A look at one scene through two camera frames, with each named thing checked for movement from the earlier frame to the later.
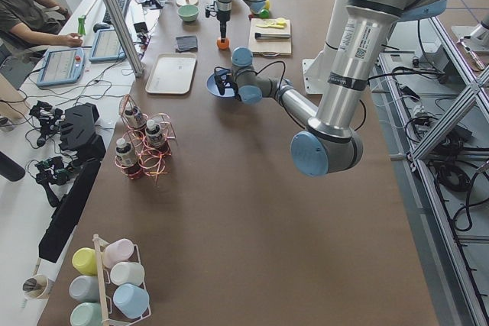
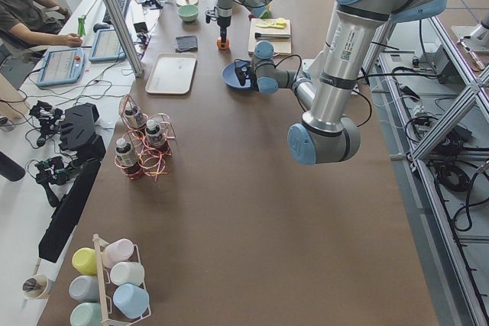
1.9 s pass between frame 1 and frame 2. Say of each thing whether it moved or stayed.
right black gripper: stayed
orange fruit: stayed
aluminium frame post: stayed
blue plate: moved
